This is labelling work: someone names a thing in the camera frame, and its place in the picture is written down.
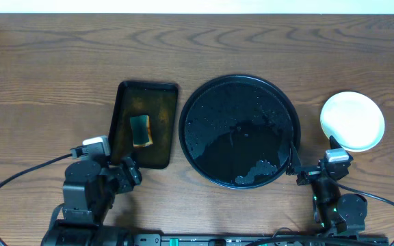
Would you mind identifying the light blue plate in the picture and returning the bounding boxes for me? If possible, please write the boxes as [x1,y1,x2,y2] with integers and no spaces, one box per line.
[319,92,385,152]

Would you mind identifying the yellow green scrub sponge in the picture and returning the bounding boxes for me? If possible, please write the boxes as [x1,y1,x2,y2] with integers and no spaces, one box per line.
[130,115,153,148]

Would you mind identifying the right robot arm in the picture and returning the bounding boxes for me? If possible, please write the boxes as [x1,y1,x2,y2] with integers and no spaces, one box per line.
[286,137,367,237]

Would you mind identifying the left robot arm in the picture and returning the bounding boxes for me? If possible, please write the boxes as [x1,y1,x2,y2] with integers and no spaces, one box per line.
[41,157,142,246]

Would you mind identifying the black round tray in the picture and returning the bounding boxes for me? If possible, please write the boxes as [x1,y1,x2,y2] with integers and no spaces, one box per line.
[179,74,301,189]

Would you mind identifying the black rectangular tray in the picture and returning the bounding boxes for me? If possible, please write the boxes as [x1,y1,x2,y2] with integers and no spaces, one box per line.
[109,81,179,169]

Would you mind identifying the right black cable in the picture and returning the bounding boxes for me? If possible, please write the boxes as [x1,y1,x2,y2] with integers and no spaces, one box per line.
[333,180,394,246]

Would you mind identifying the black cable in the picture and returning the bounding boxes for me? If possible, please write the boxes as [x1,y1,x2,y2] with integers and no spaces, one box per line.
[333,180,394,246]
[0,152,73,246]

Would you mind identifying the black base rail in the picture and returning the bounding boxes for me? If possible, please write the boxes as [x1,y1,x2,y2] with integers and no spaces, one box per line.
[133,234,389,246]

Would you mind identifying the left black cable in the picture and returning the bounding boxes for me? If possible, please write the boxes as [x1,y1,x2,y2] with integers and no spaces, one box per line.
[0,152,73,246]

